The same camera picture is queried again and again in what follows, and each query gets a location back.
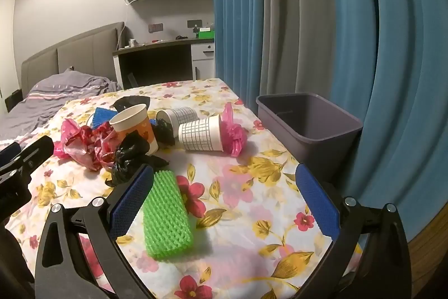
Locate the grey padded headboard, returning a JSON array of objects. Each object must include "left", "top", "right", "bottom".
[{"left": 21, "top": 22, "right": 126, "bottom": 100}]

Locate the orange and white paper cup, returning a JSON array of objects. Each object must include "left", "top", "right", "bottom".
[{"left": 109, "top": 103, "right": 159, "bottom": 156}]

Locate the flat black plastic bag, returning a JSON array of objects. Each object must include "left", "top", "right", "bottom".
[{"left": 113, "top": 95, "right": 151, "bottom": 114}]

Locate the blue foam net sleeve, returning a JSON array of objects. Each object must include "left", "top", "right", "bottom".
[{"left": 90, "top": 106, "right": 120, "bottom": 129}]

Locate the green foam net sleeve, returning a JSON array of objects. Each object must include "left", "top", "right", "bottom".
[{"left": 143, "top": 170, "right": 194, "bottom": 259}]

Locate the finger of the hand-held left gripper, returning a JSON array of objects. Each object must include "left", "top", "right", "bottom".
[
  {"left": 0, "top": 141, "right": 22, "bottom": 169},
  {"left": 19, "top": 136, "right": 55, "bottom": 174}
]

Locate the grid pattern paper cup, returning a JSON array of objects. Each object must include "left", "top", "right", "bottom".
[
  {"left": 156, "top": 106, "right": 199, "bottom": 135},
  {"left": 178, "top": 115, "right": 225, "bottom": 153}
]

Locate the dark desk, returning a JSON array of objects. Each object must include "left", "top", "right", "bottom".
[{"left": 113, "top": 37, "right": 215, "bottom": 89}]

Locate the pink plastic bag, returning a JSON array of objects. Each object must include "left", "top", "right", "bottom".
[{"left": 220, "top": 102, "right": 248, "bottom": 157}]

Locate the red plastic bag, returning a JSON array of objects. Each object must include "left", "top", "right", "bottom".
[{"left": 53, "top": 119, "right": 121, "bottom": 171}]

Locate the black bedside stand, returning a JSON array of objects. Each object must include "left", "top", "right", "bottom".
[{"left": 5, "top": 89, "right": 23, "bottom": 112}]

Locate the small black plastic bag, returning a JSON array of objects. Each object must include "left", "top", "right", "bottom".
[{"left": 150, "top": 119, "right": 176, "bottom": 147}]

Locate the white drawer unit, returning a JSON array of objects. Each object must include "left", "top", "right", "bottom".
[{"left": 191, "top": 41, "right": 216, "bottom": 80}]

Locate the grey striped duvet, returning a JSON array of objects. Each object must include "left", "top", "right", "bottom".
[{"left": 0, "top": 69, "right": 121, "bottom": 142}]

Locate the blue and grey curtain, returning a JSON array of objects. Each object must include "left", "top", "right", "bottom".
[{"left": 209, "top": 0, "right": 448, "bottom": 244}]

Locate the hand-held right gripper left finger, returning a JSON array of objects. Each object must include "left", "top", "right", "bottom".
[{"left": 34, "top": 164, "right": 156, "bottom": 299}]

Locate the grey plastic bin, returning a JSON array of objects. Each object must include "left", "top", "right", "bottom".
[{"left": 256, "top": 93, "right": 364, "bottom": 180}]

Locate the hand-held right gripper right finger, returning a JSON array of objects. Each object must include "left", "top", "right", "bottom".
[{"left": 295, "top": 163, "right": 413, "bottom": 299}]

